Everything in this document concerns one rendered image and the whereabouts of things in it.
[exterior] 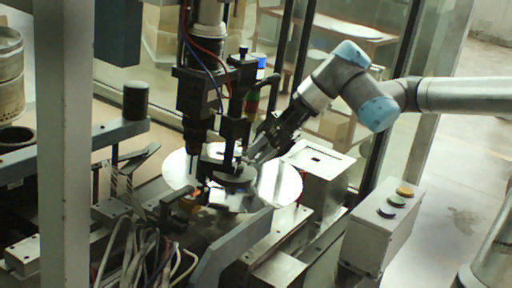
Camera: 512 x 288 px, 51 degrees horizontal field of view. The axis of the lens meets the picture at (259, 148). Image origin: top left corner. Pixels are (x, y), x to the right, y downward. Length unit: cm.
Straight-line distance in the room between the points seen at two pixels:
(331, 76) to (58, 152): 71
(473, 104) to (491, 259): 30
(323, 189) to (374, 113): 43
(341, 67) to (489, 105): 29
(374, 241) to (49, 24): 99
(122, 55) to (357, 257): 73
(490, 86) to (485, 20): 841
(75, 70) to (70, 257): 20
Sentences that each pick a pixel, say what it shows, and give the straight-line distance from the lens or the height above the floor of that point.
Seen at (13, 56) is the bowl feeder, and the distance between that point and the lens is 152.
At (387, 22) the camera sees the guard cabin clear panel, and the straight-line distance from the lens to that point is 150.
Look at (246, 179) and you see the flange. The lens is 122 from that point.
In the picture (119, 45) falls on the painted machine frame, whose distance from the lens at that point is 103.
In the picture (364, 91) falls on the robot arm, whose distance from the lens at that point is 108.
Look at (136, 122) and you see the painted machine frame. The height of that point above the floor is 104.
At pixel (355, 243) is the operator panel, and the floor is 82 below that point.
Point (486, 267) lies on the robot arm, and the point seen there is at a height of 103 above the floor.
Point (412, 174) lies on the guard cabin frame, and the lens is 154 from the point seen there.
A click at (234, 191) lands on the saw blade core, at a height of 95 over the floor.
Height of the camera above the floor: 154
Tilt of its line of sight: 25 degrees down
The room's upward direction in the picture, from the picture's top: 10 degrees clockwise
